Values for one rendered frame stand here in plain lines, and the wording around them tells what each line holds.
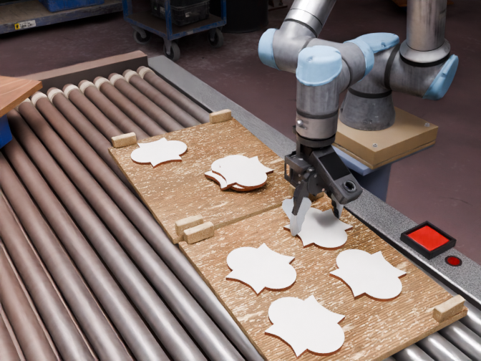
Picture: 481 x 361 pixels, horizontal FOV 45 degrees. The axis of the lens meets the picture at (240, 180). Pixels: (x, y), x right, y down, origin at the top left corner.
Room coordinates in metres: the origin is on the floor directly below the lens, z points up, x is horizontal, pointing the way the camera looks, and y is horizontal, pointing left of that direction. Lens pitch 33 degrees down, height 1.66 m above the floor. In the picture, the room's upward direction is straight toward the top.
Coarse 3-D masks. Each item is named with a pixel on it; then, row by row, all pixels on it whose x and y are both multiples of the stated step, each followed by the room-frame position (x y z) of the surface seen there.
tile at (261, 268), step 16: (240, 256) 0.83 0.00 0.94; (256, 256) 0.83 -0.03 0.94; (272, 256) 0.83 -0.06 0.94; (288, 256) 0.83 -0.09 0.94; (240, 272) 0.79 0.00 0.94; (256, 272) 0.79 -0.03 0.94; (272, 272) 0.79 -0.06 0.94; (288, 272) 0.79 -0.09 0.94; (256, 288) 0.75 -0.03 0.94; (272, 288) 0.75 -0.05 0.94; (288, 288) 0.76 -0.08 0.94
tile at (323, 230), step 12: (312, 216) 0.96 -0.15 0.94; (324, 216) 0.96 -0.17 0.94; (288, 228) 0.92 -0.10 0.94; (312, 228) 0.92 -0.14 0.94; (324, 228) 0.92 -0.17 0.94; (336, 228) 0.91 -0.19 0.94; (348, 228) 0.92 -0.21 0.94; (312, 240) 0.88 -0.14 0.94; (324, 240) 0.88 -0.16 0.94; (336, 240) 0.88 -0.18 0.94
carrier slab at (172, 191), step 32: (192, 128) 1.35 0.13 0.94; (224, 128) 1.35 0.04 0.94; (128, 160) 1.19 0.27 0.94; (192, 160) 1.19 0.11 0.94; (160, 192) 1.06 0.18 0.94; (192, 192) 1.06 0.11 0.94; (224, 192) 1.06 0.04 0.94; (256, 192) 1.06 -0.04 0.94; (160, 224) 0.95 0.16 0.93; (224, 224) 0.95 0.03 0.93
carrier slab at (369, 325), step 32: (256, 224) 0.94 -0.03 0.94; (352, 224) 0.94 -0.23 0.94; (192, 256) 0.84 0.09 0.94; (224, 256) 0.84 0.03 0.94; (320, 256) 0.84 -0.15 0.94; (384, 256) 0.84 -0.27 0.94; (224, 288) 0.76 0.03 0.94; (320, 288) 0.76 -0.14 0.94; (416, 288) 0.75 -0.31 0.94; (256, 320) 0.68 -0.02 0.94; (352, 320) 0.68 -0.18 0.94; (384, 320) 0.68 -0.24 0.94; (416, 320) 0.68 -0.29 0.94; (448, 320) 0.68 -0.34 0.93; (288, 352) 0.61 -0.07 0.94; (352, 352) 0.61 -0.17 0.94; (384, 352) 0.61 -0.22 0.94
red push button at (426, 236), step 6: (420, 228) 0.93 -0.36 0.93; (426, 228) 0.93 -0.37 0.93; (414, 234) 0.91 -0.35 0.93; (420, 234) 0.91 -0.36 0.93; (426, 234) 0.91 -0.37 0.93; (432, 234) 0.91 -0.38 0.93; (438, 234) 0.91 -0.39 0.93; (414, 240) 0.90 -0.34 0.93; (420, 240) 0.90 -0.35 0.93; (426, 240) 0.90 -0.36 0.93; (432, 240) 0.90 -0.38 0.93; (438, 240) 0.90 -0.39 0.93; (444, 240) 0.90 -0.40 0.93; (426, 246) 0.88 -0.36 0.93; (432, 246) 0.88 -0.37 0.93; (438, 246) 0.88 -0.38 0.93
